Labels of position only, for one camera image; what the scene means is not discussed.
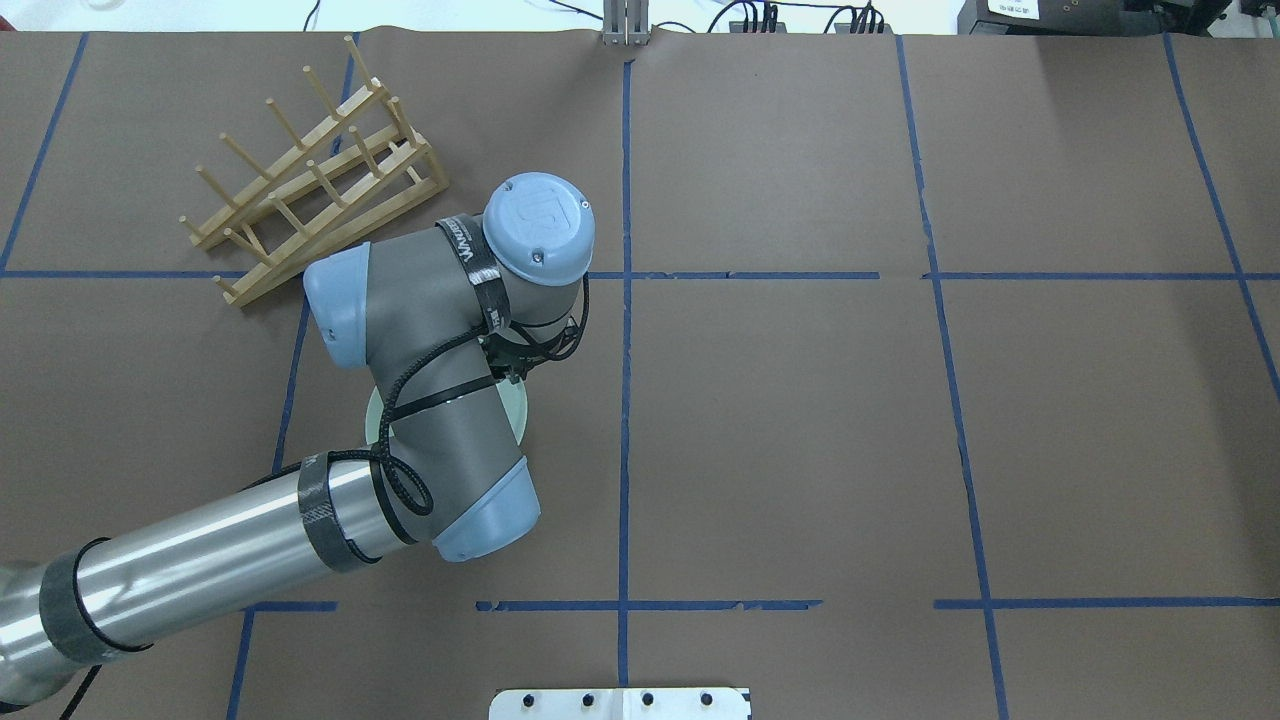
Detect pale green round plate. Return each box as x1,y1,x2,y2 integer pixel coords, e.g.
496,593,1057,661
364,380,529,445

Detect aluminium bracket at table edge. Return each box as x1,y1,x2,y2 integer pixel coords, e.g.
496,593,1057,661
602,0,652,47

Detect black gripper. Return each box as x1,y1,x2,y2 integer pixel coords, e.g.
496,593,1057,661
480,318,585,382

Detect wooden dish rack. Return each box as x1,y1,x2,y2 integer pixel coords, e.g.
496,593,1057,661
179,35,451,307

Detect white mounting plate with bolts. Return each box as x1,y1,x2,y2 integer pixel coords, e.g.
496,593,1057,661
488,685,753,719

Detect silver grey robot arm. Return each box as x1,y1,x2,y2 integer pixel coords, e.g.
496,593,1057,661
3,172,596,714

